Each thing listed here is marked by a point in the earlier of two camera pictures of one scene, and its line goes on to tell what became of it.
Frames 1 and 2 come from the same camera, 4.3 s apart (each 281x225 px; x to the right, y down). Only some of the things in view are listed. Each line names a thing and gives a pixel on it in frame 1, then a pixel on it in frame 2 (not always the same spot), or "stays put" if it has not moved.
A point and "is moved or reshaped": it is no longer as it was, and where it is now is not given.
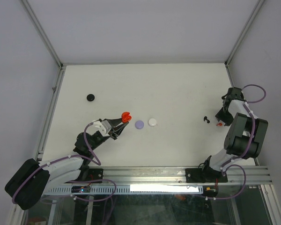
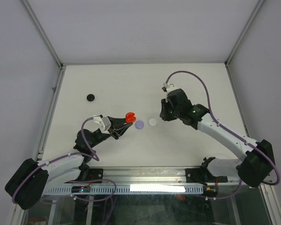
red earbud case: [126, 117] is moved or reshaped
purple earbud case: [139, 124] stays put
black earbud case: [90, 97] stays put
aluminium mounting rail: [255, 175] stays put
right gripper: [219, 116] to [164, 114]
